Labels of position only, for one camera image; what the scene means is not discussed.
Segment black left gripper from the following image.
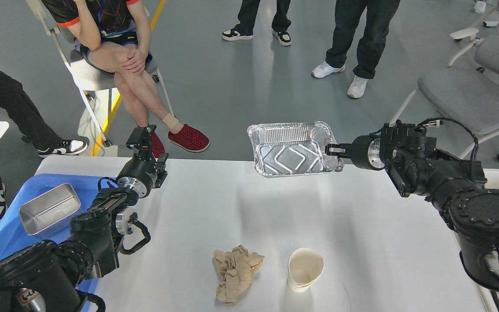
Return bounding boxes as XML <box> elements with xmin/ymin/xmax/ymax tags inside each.
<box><xmin>117</xmin><ymin>125</ymin><xmax>169</xmax><ymax>198</ymax></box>

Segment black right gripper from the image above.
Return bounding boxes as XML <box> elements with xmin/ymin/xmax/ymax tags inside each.
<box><xmin>325</xmin><ymin>136</ymin><xmax>385</xmax><ymax>171</ymax></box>

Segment aluminium foil tray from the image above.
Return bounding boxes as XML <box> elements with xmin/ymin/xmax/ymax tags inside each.
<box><xmin>247</xmin><ymin>122</ymin><xmax>344</xmax><ymax>178</ymax></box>

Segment stainless steel rectangular tin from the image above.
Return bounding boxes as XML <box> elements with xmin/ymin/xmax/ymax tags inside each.
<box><xmin>19</xmin><ymin>183</ymin><xmax>81</xmax><ymax>239</ymax></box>

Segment white paper cup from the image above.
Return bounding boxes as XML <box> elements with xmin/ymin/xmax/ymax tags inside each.
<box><xmin>287</xmin><ymin>247</ymin><xmax>324</xmax><ymax>293</ymax></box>

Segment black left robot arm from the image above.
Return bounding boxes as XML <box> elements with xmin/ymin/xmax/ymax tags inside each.
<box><xmin>0</xmin><ymin>124</ymin><xmax>168</xmax><ymax>312</ymax></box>

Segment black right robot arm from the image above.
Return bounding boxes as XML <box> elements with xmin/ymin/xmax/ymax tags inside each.
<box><xmin>325</xmin><ymin>118</ymin><xmax>499</xmax><ymax>292</ymax></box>

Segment white folding chair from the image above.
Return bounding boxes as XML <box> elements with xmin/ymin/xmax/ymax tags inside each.
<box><xmin>24</xmin><ymin>0</ymin><xmax>175</xmax><ymax>149</ymax></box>

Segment standing person white sneakers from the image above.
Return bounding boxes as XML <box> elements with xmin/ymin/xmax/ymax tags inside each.
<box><xmin>311</xmin><ymin>0</ymin><xmax>402</xmax><ymax>99</ymax></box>

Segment seated person red shoes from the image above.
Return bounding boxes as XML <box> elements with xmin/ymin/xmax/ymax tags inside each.
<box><xmin>43</xmin><ymin>0</ymin><xmax>210</xmax><ymax>153</ymax></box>

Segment crumpled brown paper napkin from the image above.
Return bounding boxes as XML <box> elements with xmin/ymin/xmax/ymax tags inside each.
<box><xmin>213</xmin><ymin>245</ymin><xmax>265</xmax><ymax>305</ymax></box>

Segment standing person black-white sneakers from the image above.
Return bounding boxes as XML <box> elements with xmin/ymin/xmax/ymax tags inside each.
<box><xmin>221</xmin><ymin>0</ymin><xmax>293</xmax><ymax>47</ymax></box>

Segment grey padded chair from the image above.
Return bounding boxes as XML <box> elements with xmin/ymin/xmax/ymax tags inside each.
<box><xmin>388</xmin><ymin>0</ymin><xmax>499</xmax><ymax>163</ymax></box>

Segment blue plastic tray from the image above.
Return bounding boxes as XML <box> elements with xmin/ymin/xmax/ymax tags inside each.
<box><xmin>0</xmin><ymin>174</ymin><xmax>100</xmax><ymax>261</ymax></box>

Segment person in black trousers left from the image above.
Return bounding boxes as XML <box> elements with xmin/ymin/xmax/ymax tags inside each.
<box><xmin>0</xmin><ymin>71</ymin><xmax>89</xmax><ymax>220</ymax></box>

